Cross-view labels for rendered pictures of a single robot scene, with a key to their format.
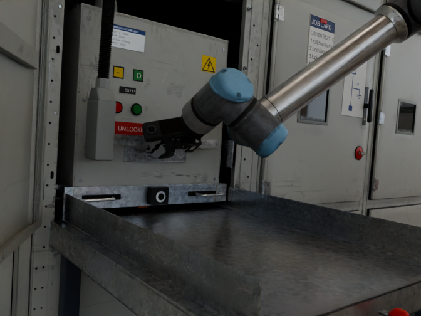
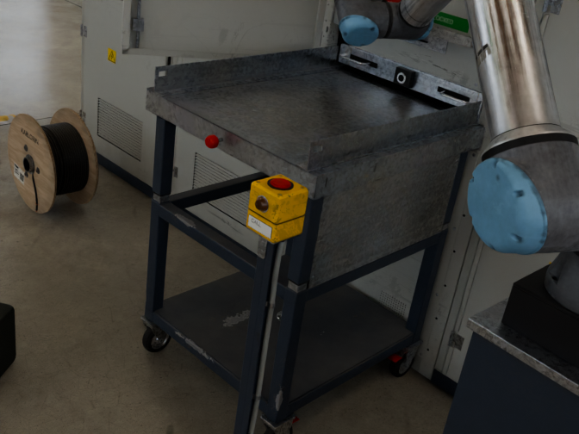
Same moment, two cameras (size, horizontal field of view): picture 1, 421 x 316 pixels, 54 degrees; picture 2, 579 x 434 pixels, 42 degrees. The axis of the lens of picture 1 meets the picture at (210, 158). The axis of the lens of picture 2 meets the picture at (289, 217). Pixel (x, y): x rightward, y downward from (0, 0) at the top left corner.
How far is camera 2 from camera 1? 2.08 m
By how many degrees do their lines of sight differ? 79
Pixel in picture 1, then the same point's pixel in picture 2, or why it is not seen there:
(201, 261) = (189, 65)
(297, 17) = not seen: outside the picture
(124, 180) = (386, 53)
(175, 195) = (424, 84)
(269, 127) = (341, 15)
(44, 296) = not seen: hidden behind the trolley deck
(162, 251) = (219, 66)
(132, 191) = (387, 65)
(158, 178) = (415, 61)
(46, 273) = not seen: hidden behind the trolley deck
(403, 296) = (242, 145)
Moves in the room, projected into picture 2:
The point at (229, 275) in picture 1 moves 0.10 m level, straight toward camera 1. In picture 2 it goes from (171, 69) to (133, 64)
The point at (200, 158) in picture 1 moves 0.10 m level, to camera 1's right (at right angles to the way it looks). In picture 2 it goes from (462, 55) to (474, 65)
